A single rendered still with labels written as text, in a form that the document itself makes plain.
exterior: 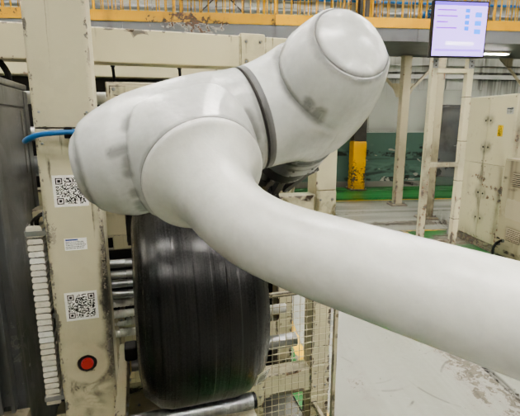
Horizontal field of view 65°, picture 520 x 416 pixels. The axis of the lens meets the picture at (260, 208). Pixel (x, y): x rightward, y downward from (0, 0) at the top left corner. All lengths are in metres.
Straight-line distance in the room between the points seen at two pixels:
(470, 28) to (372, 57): 4.73
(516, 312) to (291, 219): 0.12
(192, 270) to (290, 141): 0.60
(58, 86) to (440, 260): 0.93
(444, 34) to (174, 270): 4.35
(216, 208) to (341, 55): 0.16
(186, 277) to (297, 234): 0.70
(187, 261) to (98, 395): 0.49
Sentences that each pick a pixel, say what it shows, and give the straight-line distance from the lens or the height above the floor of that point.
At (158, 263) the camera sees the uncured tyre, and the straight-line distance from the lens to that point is 0.93.
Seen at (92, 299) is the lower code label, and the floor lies 1.23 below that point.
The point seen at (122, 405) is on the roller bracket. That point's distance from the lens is 1.23.
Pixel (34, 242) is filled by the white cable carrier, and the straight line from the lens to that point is 1.11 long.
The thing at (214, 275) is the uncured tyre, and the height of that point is 1.33.
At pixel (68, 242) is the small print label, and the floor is 1.39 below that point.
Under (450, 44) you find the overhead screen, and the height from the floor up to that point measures 2.45.
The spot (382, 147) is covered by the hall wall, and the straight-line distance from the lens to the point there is 11.16.
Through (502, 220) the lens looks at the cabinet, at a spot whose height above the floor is 0.50.
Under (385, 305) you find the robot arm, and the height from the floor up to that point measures 1.57.
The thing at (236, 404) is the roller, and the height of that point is 0.91.
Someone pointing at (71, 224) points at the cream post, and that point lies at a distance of 1.08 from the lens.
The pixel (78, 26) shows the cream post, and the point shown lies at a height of 1.87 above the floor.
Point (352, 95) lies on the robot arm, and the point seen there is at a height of 1.69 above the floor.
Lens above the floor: 1.67
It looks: 12 degrees down
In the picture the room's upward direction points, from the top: straight up
